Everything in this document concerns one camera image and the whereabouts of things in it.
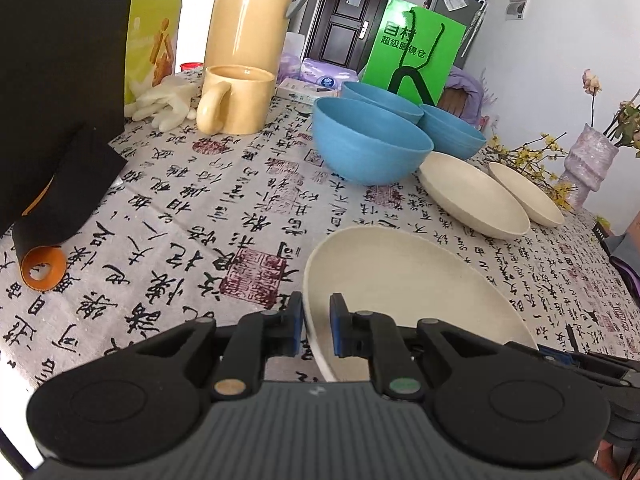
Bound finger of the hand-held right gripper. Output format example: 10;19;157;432
505;341;640;386

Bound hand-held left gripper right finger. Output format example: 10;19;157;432
329;294;501;403

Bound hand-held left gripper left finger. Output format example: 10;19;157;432
131;292;305;402

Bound cream plate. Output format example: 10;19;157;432
417;151;531;239
488;161;566;227
303;226;540;383

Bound blue bowl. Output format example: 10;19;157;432
419;104;487;161
340;80;425;126
312;97;434;184

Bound grey purple cloth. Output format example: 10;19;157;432
595;217;640;306

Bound calligraphy print tablecloth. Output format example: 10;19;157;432
0;67;640;411

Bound pink textured vase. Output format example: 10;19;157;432
557;123;621;209

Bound yellow mug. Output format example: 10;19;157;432
196;65;277;136

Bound yellow flower branches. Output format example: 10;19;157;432
487;130;581;211

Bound white flat box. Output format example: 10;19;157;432
276;78;346;102

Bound purple tissue pack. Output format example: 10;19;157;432
300;57;361;92
278;50;303;83

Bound white rubber gloves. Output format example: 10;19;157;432
125;76;201;131

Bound black orange rolled sheet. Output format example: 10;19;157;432
12;122;128;291

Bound purple blanket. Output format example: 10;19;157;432
440;69;488;121

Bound dried pink roses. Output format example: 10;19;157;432
582;69;640;151

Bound green paper bag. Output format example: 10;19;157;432
361;0;467;108

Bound dark brown door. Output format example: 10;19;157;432
306;0;410;83

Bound yellow thermos jug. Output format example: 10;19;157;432
204;0;316;68

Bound yellow-green carton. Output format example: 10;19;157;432
125;0;183;106

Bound hanging folded umbrella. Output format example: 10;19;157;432
472;0;488;56

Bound black paper bag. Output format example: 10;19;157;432
0;0;140;233

